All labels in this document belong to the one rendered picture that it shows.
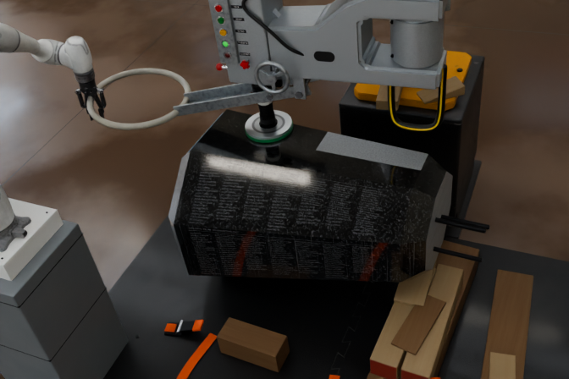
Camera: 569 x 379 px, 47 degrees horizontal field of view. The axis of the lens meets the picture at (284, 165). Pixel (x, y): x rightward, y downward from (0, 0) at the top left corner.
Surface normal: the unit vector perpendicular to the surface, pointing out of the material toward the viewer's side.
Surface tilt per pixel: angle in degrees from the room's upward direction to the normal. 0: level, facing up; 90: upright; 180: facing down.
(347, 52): 90
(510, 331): 0
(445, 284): 0
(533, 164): 0
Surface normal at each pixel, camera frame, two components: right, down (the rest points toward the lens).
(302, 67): -0.33, 0.62
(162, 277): -0.11, -0.77
